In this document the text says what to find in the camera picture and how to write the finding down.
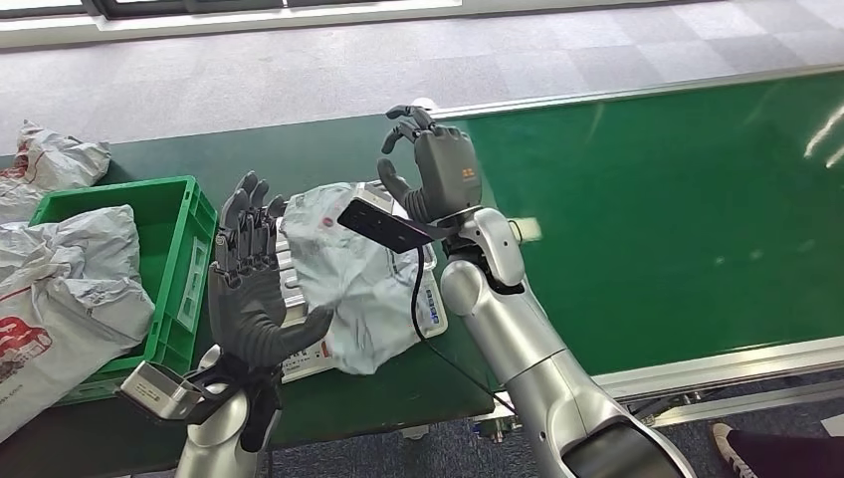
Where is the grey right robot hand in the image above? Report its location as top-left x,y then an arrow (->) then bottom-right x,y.
376,104 -> 483,226

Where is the green conveyor belt aluminium frame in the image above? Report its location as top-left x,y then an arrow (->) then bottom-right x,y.
408,66 -> 844,423

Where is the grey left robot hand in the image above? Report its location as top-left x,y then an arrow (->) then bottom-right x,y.
207,171 -> 335,370

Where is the person's shoe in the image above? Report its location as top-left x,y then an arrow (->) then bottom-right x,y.
711,421 -> 753,478

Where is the person's leg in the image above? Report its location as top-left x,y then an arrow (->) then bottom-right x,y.
725,428 -> 844,478

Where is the grey mailer package red print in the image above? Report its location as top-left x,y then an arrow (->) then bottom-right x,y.
0,205 -> 156,443

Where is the green plastic basket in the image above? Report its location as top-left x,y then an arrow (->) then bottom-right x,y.
29,174 -> 219,405

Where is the black camera cable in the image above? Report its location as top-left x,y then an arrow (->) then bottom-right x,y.
409,244 -> 519,413

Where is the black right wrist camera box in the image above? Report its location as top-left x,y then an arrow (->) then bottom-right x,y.
336,196 -> 460,255

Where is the crumpled grey mailer package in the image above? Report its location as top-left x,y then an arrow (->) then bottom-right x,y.
0,120 -> 112,226

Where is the electronic scale with steel tray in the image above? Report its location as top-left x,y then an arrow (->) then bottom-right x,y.
273,181 -> 450,385

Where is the grey plastic mailer package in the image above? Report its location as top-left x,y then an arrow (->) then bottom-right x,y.
280,182 -> 438,376

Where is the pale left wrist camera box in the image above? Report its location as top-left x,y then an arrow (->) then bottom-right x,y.
118,358 -> 206,423

